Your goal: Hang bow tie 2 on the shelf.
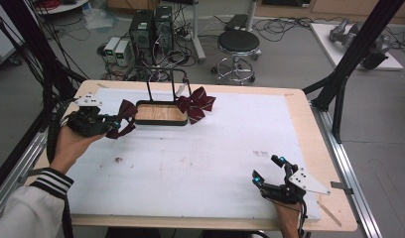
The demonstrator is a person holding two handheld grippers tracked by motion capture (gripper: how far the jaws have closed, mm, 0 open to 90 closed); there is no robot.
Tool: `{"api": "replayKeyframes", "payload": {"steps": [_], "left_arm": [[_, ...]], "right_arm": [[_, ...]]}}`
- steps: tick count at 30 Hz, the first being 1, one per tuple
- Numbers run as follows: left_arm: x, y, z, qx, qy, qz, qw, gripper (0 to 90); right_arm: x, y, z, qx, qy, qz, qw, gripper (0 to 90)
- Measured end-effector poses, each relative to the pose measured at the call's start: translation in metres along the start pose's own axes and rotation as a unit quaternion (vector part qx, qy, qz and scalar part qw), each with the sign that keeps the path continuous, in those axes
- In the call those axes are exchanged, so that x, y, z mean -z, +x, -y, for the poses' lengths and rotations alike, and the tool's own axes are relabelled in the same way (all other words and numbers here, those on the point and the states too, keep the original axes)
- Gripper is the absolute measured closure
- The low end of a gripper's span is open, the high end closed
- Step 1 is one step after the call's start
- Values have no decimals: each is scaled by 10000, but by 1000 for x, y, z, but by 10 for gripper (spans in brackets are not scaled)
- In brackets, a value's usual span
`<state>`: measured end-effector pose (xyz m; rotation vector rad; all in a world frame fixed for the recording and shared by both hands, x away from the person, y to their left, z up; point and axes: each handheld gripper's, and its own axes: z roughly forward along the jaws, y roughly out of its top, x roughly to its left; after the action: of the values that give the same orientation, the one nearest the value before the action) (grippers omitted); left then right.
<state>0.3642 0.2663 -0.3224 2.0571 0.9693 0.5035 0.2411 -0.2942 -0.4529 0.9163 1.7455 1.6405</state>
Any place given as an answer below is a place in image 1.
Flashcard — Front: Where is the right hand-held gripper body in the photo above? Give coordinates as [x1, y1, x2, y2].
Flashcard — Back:
[259, 165, 332, 205]

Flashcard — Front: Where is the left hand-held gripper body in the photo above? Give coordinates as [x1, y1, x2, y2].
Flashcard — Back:
[65, 93, 117, 138]

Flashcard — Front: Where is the dark red bow tie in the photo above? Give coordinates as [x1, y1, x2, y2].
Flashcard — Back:
[105, 98, 139, 140]

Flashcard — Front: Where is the black tray with wooden bottom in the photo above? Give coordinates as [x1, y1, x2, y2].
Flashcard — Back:
[134, 67, 193, 127]

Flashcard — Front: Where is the striped red bow tie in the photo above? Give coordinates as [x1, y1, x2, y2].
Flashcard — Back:
[176, 86, 217, 126]

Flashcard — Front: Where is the person's right hand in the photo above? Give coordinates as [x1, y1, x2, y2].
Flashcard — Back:
[272, 197, 306, 238]

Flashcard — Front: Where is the person's left hand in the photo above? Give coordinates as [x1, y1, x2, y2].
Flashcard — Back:
[49, 124, 107, 175]

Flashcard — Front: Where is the thin wooden stick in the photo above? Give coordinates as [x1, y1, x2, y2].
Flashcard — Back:
[318, 199, 343, 228]

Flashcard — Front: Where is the small power supply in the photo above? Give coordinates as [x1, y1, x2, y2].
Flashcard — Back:
[103, 36, 121, 63]
[114, 39, 132, 67]

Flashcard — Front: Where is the white foam mat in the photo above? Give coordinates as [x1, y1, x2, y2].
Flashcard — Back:
[66, 87, 323, 222]

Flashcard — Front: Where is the black computer tower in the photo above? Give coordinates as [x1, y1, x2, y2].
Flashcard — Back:
[128, 9, 156, 63]
[154, 4, 175, 54]

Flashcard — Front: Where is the clear plastic bag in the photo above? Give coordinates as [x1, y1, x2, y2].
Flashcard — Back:
[82, 6, 120, 33]

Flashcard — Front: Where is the white sleeve with striped cuff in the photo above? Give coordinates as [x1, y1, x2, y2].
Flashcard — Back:
[0, 167, 74, 238]

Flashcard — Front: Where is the white cart panel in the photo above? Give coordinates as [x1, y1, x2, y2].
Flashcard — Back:
[0, 19, 25, 65]

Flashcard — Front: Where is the white round table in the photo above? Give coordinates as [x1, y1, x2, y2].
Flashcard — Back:
[33, 0, 90, 16]

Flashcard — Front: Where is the white floor board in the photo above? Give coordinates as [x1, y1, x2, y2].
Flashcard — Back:
[310, 22, 404, 71]

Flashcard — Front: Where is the black round stool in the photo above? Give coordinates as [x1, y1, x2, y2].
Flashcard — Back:
[210, 29, 263, 85]

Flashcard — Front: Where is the black flat device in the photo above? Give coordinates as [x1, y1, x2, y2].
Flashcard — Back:
[224, 13, 249, 32]

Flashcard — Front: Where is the wooden drawer cabinet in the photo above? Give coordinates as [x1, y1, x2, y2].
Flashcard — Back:
[258, 0, 405, 19]

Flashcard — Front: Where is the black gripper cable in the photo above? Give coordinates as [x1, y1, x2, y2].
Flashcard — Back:
[298, 197, 310, 238]

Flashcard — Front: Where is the small metal bracket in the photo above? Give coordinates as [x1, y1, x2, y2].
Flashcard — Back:
[330, 180, 354, 196]

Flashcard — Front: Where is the aluminium table rail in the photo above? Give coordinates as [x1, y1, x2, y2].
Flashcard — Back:
[309, 98, 384, 238]
[0, 127, 50, 216]

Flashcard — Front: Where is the black frame post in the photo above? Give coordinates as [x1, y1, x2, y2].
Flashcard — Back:
[302, 0, 405, 144]
[0, 0, 89, 100]

